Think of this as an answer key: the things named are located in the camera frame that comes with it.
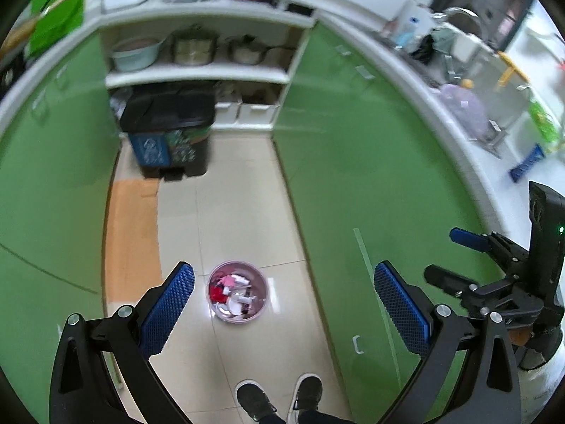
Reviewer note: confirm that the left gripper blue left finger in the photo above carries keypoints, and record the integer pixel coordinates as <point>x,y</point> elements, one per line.
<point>161,307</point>

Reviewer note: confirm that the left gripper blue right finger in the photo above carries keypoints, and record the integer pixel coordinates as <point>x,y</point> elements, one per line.
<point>409,319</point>

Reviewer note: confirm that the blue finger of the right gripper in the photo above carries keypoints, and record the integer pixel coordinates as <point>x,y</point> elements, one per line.
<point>449,282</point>
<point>469,240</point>

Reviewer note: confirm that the red cloth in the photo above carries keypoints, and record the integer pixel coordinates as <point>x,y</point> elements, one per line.
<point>216,294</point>

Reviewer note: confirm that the white round plastic lid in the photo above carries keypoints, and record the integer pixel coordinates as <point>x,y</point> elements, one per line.
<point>238,304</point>

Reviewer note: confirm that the pink paper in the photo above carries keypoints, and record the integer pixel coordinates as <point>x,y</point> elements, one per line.
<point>228,281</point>

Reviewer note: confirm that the pink trash bin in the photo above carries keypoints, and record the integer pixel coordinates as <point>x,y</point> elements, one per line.
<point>250,281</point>

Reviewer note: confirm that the black floor trash bin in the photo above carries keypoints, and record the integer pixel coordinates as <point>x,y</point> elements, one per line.
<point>170,130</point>

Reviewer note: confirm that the blue glass vase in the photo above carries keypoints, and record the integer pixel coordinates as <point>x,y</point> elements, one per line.
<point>536,155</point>

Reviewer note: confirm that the left black shoe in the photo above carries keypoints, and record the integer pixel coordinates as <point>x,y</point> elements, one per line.
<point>252,398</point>

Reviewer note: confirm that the black shoe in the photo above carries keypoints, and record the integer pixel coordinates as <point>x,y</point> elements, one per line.
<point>252,398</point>
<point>307,394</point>

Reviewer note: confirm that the purple plastic basin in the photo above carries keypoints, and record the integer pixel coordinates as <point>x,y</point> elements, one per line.
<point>467,109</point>

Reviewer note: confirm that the right black shoe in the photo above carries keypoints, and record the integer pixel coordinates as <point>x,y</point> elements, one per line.
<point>307,394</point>

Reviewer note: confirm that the green plastic basket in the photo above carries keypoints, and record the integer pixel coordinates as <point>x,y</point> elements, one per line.
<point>548,126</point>

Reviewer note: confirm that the yellow sponge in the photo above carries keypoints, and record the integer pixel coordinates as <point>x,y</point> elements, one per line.
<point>467,83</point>

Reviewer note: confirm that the curved chrome faucet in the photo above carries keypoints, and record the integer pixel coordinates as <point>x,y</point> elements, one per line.
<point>463,19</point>

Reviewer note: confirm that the pale green bowl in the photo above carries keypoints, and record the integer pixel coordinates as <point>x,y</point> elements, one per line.
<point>138,53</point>

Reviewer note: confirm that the steel pot on shelf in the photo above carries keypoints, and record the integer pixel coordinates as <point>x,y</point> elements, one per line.
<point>195,46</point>

